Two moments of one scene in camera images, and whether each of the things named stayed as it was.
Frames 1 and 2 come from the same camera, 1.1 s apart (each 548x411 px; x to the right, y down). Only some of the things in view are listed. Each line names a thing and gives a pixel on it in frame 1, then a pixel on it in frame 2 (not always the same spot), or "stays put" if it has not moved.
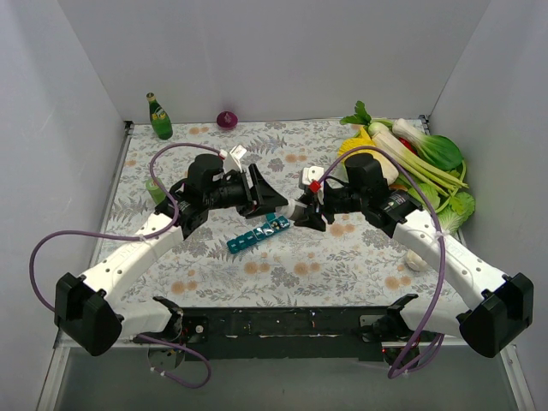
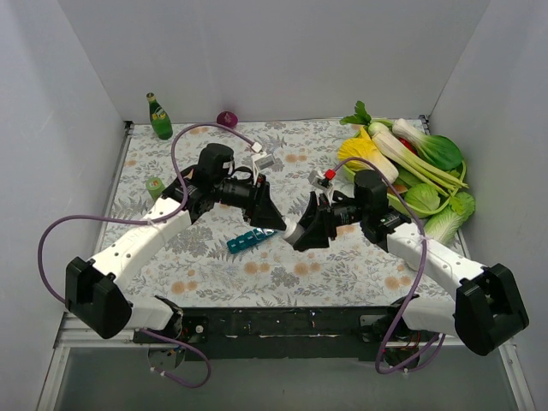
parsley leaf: (361, 116) stays put
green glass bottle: (160, 120) stays put
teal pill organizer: (274, 224) stays put
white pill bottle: (288, 209) → (293, 230)
